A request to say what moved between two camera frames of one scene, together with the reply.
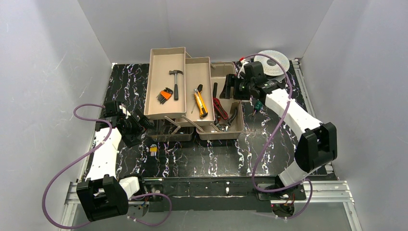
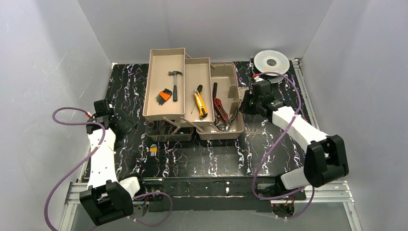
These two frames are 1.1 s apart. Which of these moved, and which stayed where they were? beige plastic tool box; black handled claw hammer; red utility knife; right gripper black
Moved: right gripper black
Stayed: black handled claw hammer; beige plastic tool box; red utility knife
